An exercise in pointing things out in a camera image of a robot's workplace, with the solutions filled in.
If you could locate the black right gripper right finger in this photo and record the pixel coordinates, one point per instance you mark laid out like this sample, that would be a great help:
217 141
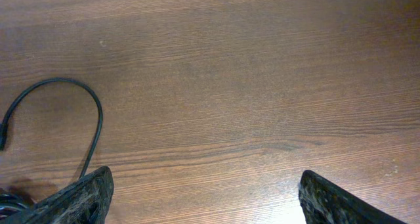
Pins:
324 202

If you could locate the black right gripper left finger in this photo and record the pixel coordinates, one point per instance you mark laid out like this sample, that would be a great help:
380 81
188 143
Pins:
86 200

